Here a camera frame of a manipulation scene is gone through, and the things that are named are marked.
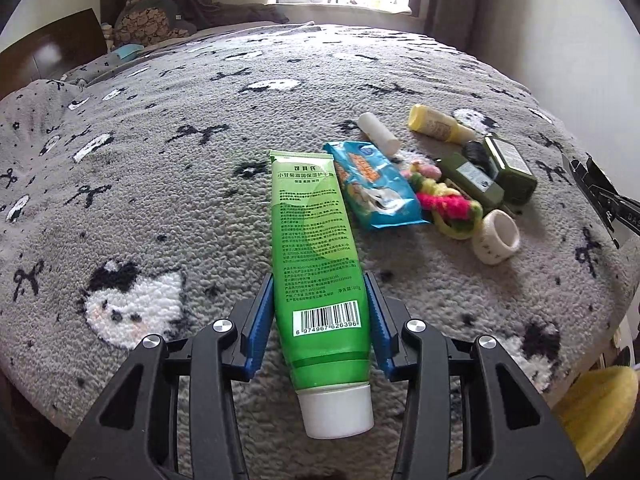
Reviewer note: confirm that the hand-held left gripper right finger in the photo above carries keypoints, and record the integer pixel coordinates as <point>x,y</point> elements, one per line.
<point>381,327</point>

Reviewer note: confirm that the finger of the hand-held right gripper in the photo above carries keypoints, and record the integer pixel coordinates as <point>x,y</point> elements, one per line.
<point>597,190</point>

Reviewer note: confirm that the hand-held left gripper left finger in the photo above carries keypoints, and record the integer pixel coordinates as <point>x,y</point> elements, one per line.
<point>260,327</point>

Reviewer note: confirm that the green cream tube white cap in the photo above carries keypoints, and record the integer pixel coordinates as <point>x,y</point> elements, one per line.
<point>315,260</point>

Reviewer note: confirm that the dark green square bottle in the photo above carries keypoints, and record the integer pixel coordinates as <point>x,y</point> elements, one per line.
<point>512,170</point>

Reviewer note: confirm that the white tape roll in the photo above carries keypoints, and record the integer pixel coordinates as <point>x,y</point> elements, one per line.
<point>492,240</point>

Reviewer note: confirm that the dark green slim bottle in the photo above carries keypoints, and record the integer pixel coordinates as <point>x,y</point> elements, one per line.
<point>472,182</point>

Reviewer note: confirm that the black round cap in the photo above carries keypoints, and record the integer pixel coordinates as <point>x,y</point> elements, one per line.
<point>475,152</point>

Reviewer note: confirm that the blue snack packet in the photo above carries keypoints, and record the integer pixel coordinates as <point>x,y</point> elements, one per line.
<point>370,185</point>

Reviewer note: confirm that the grey printed blanket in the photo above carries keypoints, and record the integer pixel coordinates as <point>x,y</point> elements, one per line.
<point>175,200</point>

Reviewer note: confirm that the yellow plastic bottle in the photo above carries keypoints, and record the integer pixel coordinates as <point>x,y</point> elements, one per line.
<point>435,122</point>

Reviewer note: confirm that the small white tube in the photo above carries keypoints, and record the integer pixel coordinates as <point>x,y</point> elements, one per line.
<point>379,132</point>

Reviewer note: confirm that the small teal packet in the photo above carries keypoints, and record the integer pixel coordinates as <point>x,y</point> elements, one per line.
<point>126,53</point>

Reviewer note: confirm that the brown patterned pillow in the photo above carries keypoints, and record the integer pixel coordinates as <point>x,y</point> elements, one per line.
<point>145,17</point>

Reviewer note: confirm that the dark wooden headboard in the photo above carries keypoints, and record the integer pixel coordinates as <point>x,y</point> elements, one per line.
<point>45,50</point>

